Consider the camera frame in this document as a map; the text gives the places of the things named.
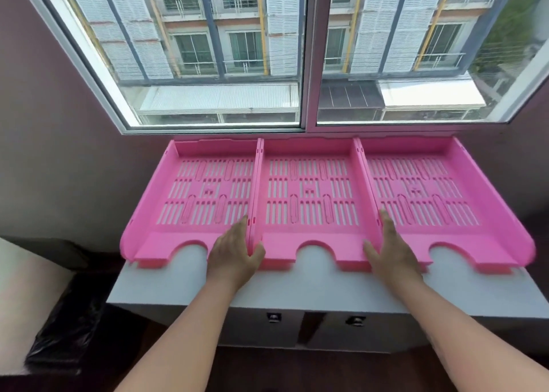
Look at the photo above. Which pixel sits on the person's right hand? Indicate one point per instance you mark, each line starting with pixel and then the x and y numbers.
pixel 392 259

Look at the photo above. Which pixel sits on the person's left hand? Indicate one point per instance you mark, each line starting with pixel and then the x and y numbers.
pixel 229 261

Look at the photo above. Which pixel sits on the person's left thumb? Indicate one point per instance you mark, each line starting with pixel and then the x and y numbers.
pixel 258 253

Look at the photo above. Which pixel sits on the person's right thumb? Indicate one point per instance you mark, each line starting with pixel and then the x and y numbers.
pixel 370 251

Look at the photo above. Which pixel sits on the pink plastic slotted tray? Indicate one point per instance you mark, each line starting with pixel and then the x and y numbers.
pixel 433 190
pixel 201 190
pixel 313 190

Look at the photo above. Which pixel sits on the person's left forearm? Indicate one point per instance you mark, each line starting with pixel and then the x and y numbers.
pixel 188 340

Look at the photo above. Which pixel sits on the person's right forearm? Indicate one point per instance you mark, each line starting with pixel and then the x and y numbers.
pixel 463 336

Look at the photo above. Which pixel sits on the white cabinet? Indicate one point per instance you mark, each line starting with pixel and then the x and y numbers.
pixel 326 289

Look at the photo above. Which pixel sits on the metal drawer knob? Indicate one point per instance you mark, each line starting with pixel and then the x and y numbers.
pixel 273 317
pixel 355 321

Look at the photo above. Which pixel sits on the white cabinet drawer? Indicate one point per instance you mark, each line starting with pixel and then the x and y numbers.
pixel 261 331
pixel 364 336

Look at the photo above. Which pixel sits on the black bin bag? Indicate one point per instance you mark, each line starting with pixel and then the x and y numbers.
pixel 64 323

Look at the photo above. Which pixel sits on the building with white shutters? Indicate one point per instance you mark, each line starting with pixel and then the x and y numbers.
pixel 240 40

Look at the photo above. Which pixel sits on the green tree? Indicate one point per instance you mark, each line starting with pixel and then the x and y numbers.
pixel 514 31

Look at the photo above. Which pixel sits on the white window frame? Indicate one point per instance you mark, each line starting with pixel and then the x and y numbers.
pixel 311 53

